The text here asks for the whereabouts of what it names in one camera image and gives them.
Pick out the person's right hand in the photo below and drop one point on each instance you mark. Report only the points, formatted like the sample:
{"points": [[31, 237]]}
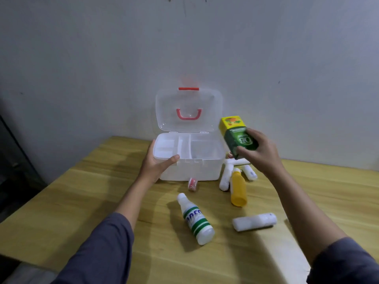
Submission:
{"points": [[265, 158]]}

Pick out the person's left hand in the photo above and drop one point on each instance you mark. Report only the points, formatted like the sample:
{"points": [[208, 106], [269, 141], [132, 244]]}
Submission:
{"points": [[152, 170]]}

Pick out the person's left thumb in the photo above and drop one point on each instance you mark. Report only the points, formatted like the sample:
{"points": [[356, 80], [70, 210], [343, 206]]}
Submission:
{"points": [[170, 161]]}

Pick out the person's right thumb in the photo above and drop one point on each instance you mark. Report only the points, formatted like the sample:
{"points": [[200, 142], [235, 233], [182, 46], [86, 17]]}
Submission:
{"points": [[244, 151]]}

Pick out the green and yellow carton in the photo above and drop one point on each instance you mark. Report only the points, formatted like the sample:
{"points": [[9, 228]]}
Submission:
{"points": [[238, 136]]}

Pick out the clear plastic storage box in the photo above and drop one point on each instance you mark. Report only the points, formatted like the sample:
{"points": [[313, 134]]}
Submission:
{"points": [[192, 138]]}

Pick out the person's left forearm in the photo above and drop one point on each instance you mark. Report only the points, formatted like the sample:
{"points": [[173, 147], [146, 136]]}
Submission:
{"points": [[118, 221]]}

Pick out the person's right forearm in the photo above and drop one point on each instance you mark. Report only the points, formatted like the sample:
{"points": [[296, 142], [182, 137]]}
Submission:
{"points": [[308, 221]]}

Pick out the white tube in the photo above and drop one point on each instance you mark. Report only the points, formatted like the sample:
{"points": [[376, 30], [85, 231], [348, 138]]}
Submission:
{"points": [[225, 177], [250, 173], [241, 161]]}

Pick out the clear divided inner tray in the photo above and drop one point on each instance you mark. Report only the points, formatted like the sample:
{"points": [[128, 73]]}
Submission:
{"points": [[192, 146]]}

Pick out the small red and white roll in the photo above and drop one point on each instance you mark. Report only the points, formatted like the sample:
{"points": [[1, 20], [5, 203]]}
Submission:
{"points": [[193, 184]]}

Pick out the yellow plastic bottle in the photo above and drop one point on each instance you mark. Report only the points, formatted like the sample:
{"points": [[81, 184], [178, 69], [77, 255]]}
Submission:
{"points": [[238, 189]]}

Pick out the white bottle with green stripes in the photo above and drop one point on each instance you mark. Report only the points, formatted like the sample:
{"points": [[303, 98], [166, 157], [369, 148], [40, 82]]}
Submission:
{"points": [[195, 220]]}

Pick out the dark cabinet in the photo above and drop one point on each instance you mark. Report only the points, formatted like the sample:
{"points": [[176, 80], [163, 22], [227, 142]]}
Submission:
{"points": [[16, 174]]}

